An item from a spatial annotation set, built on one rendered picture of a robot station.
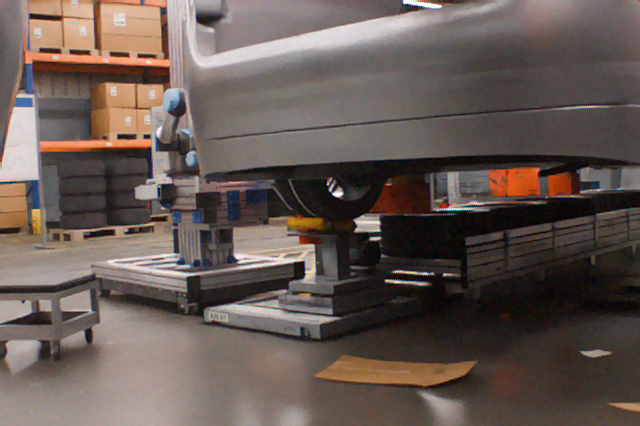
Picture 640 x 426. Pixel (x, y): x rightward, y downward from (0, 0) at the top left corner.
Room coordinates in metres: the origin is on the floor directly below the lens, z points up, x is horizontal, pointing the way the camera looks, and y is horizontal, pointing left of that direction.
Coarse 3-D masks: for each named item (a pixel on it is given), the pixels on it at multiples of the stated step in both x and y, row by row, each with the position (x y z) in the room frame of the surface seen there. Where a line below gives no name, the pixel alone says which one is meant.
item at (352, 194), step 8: (336, 176) 4.11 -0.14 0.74; (344, 184) 4.15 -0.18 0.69; (328, 192) 3.78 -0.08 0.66; (336, 192) 4.13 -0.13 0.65; (344, 192) 4.09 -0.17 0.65; (352, 192) 4.06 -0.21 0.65; (360, 192) 4.02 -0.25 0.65; (368, 192) 4.00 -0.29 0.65; (336, 200) 3.82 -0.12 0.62; (344, 200) 3.86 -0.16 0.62; (352, 200) 3.92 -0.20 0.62; (360, 200) 3.95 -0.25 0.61
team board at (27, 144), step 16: (32, 96) 9.45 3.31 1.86; (16, 112) 9.32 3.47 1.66; (32, 112) 9.44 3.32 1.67; (16, 128) 9.31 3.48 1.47; (32, 128) 9.44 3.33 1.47; (16, 144) 9.30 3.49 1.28; (32, 144) 9.43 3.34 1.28; (16, 160) 9.30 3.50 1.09; (32, 160) 9.42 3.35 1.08; (0, 176) 9.17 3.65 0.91; (16, 176) 9.29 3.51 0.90; (32, 176) 9.41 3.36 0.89
